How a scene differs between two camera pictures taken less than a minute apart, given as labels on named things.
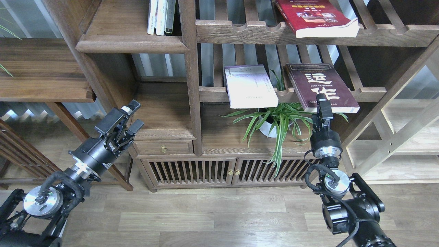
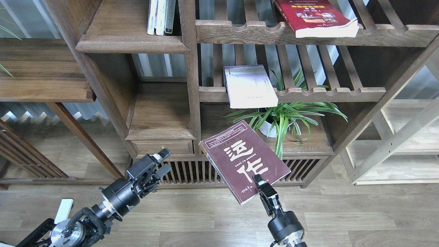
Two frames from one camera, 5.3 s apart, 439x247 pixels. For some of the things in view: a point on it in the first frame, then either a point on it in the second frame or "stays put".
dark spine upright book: [170, 16] stays put
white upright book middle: [161, 21] stays put
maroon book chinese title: [308, 80] → [239, 154]
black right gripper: [325, 143] → [285, 227]
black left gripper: [99, 153] → [124, 195]
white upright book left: [153, 7] stays put
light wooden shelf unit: [399, 145] stays put
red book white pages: [318, 18] stays put
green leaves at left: [1, 67] stays put
